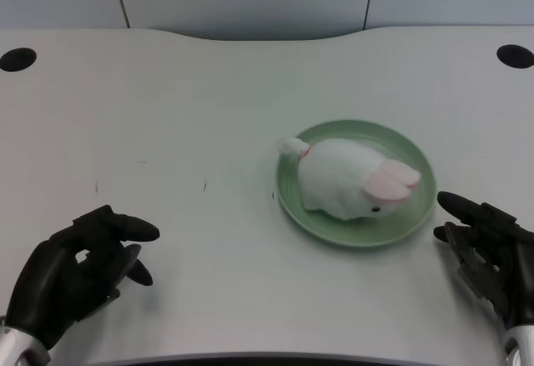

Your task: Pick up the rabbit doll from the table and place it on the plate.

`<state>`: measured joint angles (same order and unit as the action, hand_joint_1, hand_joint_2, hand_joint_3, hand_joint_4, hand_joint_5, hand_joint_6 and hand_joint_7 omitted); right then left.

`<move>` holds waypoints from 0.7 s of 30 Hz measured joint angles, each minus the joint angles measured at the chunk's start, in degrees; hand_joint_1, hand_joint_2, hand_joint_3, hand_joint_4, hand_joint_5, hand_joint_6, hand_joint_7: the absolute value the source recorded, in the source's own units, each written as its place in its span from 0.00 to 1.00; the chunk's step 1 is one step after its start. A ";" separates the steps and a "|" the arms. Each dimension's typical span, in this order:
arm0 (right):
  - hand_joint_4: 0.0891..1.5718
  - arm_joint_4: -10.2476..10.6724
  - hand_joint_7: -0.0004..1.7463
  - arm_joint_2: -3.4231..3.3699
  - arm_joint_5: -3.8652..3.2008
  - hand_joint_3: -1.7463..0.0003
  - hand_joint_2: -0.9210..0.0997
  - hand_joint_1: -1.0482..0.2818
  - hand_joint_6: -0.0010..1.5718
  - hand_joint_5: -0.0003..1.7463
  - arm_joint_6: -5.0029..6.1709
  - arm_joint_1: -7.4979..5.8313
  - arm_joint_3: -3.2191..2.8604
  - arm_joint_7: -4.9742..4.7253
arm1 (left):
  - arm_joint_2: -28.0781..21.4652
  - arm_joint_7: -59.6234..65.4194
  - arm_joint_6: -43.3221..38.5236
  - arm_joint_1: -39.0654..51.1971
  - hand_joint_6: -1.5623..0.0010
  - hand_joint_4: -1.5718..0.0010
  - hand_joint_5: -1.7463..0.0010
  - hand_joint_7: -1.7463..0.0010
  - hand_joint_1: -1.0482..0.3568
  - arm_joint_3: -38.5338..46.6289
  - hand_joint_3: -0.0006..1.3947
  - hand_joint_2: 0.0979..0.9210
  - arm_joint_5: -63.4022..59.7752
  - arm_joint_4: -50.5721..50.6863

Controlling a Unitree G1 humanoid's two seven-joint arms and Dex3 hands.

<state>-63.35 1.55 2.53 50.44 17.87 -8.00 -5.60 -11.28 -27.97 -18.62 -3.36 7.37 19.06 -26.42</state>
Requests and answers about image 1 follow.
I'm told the white plush rabbit doll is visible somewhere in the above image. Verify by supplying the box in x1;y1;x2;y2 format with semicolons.
275;136;421;222

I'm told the green round plate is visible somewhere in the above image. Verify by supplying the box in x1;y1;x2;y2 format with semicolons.
275;118;437;248

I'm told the black table cable grommet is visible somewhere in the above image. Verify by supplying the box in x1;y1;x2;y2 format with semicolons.
496;43;534;69
0;47;38;73

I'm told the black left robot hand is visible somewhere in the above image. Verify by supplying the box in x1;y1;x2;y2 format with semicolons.
5;204;161;351

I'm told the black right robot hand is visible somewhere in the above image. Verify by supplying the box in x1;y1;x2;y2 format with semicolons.
432;191;534;334

